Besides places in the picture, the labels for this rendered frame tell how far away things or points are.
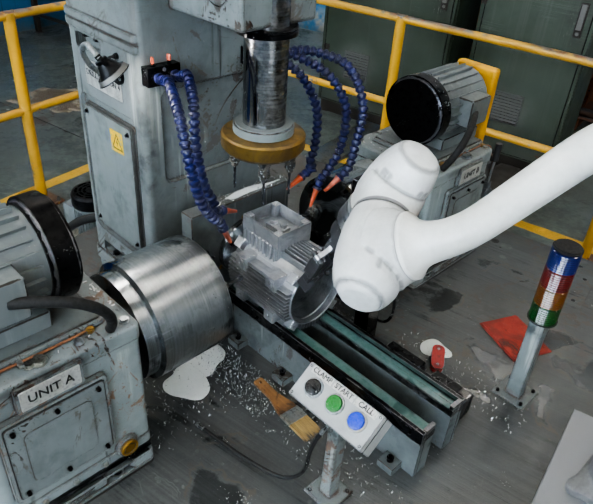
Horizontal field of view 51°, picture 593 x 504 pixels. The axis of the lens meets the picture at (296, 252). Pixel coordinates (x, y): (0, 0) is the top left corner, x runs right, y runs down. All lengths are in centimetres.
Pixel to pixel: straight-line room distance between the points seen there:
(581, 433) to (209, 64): 110
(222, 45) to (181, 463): 89
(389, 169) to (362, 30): 382
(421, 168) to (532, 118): 345
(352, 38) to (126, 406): 395
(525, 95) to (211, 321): 343
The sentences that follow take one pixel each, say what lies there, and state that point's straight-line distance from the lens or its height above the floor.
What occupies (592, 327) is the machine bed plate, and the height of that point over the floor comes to 80.
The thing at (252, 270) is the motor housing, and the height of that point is 105.
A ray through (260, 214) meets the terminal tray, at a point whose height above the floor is 113.
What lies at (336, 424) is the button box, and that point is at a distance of 109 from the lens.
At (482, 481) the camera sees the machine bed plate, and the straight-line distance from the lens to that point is 140.
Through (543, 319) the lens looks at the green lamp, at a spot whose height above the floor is 105.
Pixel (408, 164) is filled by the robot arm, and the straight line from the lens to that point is 98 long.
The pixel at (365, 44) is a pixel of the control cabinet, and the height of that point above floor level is 60.
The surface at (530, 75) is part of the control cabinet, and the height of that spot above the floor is 66.
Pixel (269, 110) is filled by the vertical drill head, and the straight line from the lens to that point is 129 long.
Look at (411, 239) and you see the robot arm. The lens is 89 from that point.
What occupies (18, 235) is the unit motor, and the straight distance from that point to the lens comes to 103.
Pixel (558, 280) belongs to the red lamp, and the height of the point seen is 115.
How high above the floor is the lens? 187
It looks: 34 degrees down
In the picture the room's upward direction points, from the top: 4 degrees clockwise
